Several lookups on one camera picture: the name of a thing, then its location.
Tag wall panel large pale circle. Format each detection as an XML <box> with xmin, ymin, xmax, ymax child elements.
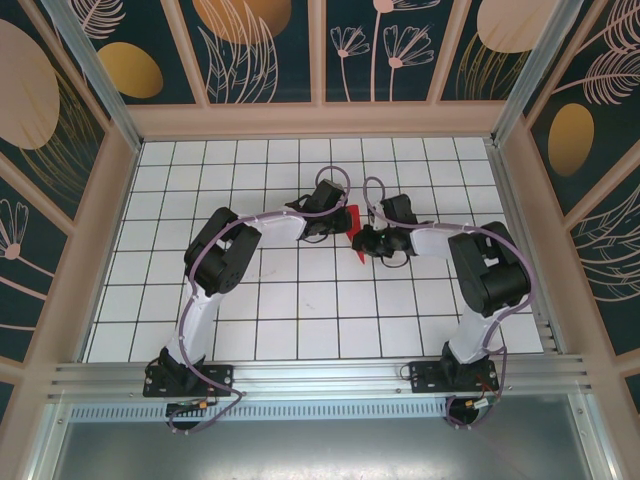
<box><xmin>0</xmin><ymin>17</ymin><xmax>110</xmax><ymax>226</ymax></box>

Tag wall panel gold oval feathers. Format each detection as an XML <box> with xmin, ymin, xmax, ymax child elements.
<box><xmin>527</xmin><ymin>0</ymin><xmax>640</xmax><ymax>216</ymax></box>

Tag aluminium corner post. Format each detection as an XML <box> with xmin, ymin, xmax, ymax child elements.
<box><xmin>42</xmin><ymin>0</ymin><xmax>144</xmax><ymax>154</ymax></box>
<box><xmin>488</xmin><ymin>0</ymin><xmax>589</xmax><ymax>147</ymax></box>

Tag aluminium side rail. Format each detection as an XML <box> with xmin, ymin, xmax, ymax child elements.
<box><xmin>487</xmin><ymin>142</ymin><xmax>569</xmax><ymax>357</ymax></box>

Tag long aluminium base rail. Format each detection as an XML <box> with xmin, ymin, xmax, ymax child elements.
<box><xmin>46</xmin><ymin>353</ymin><xmax>595</xmax><ymax>402</ymax></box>

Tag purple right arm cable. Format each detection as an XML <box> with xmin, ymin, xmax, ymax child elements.
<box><xmin>362</xmin><ymin>175</ymin><xmax>536</xmax><ymax>431</ymax></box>

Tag red paper sheet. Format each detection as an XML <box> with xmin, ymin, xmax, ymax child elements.
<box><xmin>343</xmin><ymin>203</ymin><xmax>370</xmax><ymax>267</ymax></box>

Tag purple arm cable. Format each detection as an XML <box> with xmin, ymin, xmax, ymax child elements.
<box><xmin>167</xmin><ymin>166</ymin><xmax>351</xmax><ymax>437</ymax></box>
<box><xmin>362</xmin><ymin>175</ymin><xmax>536</xmax><ymax>431</ymax></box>

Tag wall panel pale circle stems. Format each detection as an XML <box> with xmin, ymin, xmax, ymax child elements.
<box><xmin>438</xmin><ymin>0</ymin><xmax>544</xmax><ymax>104</ymax></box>

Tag wall panel single flower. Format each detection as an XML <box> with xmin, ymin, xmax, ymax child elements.
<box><xmin>0</xmin><ymin>164</ymin><xmax>69</xmax><ymax>361</ymax></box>

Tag wall panel pink feather leaves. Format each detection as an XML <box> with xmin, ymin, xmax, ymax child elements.
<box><xmin>569</xmin><ymin>187</ymin><xmax>640</xmax><ymax>356</ymax></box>

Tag wall panel with pink flowers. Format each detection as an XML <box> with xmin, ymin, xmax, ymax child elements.
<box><xmin>324</xmin><ymin>0</ymin><xmax>441</xmax><ymax>104</ymax></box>

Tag perforated metal cable duct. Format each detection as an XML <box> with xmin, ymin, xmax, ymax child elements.
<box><xmin>69</xmin><ymin>403</ymin><xmax>576</xmax><ymax>422</ymax></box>

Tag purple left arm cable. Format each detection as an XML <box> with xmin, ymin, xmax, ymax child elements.
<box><xmin>167</xmin><ymin>166</ymin><xmax>351</xmax><ymax>437</ymax></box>

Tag wall panel gold circle leaves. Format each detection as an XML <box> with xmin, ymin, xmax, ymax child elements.
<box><xmin>179</xmin><ymin>0</ymin><xmax>314</xmax><ymax>105</ymax></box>

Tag grey metal sheet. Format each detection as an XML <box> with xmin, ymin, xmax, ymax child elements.
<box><xmin>29</xmin><ymin>392</ymin><xmax>619</xmax><ymax>480</ymax></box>

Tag wall panel with gold oval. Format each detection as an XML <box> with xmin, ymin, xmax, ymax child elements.
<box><xmin>67</xmin><ymin>0</ymin><xmax>197</xmax><ymax>106</ymax></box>

